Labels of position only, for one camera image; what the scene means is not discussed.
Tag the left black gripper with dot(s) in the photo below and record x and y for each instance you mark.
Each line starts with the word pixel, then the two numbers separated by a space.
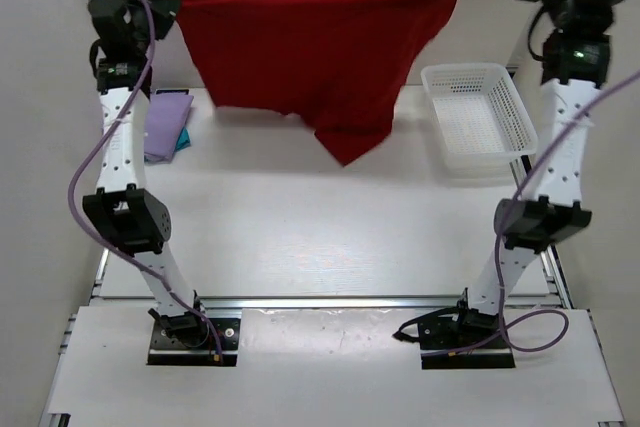
pixel 165 10

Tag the purple t shirt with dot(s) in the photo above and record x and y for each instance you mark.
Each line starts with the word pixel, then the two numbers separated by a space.
pixel 166 117

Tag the teal t shirt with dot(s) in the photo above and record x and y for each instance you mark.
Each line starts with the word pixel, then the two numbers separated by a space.
pixel 183 140

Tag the red item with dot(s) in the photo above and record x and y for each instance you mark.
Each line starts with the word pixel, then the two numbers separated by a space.
pixel 338 65

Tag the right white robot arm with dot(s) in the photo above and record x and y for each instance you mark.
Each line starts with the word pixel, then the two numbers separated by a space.
pixel 575 60

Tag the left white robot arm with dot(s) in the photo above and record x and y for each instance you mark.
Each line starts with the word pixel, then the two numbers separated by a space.
pixel 122 210

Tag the blue table label sticker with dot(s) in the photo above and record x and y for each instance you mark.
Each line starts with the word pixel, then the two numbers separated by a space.
pixel 172 91

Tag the white plastic basket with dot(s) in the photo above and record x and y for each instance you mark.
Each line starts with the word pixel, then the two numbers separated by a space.
pixel 481 121

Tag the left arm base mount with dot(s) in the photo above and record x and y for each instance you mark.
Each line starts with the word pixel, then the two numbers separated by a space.
pixel 187 341

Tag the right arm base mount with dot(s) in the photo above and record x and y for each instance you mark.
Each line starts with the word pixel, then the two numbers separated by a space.
pixel 457 338

